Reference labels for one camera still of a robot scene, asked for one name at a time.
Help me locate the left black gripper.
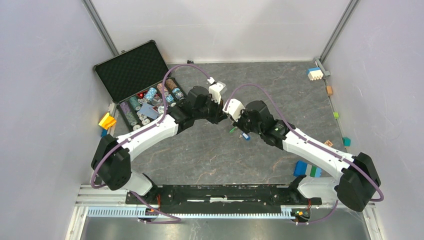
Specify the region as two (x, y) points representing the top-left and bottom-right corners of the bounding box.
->
(193, 94), (227, 124)

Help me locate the blue key tag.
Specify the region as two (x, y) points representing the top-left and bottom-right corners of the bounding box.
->
(241, 132), (251, 141)

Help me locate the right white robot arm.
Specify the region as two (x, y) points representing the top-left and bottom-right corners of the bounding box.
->
(225, 98), (381, 212)

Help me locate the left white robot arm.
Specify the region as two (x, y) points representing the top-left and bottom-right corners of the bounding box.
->
(91, 82), (226, 204)

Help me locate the blue green brick stack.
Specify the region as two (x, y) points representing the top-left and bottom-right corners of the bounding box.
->
(293, 160), (322, 178)

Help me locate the blue white toy brick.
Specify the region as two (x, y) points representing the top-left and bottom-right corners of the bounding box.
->
(307, 67), (324, 81)

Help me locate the black poker chip case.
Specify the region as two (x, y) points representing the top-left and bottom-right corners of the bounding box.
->
(93, 40), (187, 132)

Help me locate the small orange patterned block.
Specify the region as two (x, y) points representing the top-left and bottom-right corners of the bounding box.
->
(324, 140), (334, 147)

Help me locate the teal small block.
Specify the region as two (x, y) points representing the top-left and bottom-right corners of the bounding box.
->
(342, 136), (351, 147)

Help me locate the yellow orange toy block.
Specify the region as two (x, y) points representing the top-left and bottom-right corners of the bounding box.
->
(98, 112), (117, 130)

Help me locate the small blue block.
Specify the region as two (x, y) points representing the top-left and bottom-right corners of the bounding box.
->
(100, 129), (108, 138)

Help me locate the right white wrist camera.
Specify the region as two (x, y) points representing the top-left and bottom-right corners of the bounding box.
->
(223, 98), (245, 122)

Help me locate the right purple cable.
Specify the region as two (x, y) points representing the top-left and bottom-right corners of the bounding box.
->
(224, 83), (385, 225)

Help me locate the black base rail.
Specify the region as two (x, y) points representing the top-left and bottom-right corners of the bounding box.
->
(143, 184), (322, 214)

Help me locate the grey slotted cable duct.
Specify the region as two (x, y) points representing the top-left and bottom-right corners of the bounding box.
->
(87, 206), (295, 220)

